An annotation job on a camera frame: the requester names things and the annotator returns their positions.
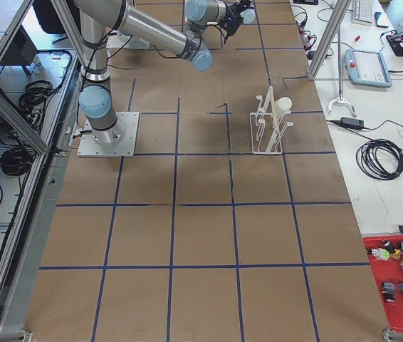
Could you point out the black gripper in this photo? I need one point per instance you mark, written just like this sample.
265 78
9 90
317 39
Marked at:
232 23

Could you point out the light blue cup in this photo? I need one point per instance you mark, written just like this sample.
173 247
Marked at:
248 16

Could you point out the white plastic cup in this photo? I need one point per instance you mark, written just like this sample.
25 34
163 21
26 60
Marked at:
283 106

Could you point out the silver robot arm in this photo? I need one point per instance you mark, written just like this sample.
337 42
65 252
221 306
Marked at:
136 29

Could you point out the white keyboard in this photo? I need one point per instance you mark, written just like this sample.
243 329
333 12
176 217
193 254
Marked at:
362 12

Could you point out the blue teach pendant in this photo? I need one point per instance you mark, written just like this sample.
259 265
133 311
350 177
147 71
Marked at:
367 68

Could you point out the black power adapter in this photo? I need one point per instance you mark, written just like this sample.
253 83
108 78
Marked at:
352 123

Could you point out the red parts tray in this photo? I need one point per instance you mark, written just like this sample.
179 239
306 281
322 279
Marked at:
385 254

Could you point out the aluminium frame post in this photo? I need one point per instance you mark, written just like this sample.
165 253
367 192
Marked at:
327 37

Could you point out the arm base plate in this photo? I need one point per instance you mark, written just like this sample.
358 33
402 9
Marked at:
128 42
118 141

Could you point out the white wire cup rack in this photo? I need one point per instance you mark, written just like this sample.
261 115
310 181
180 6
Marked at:
267 127

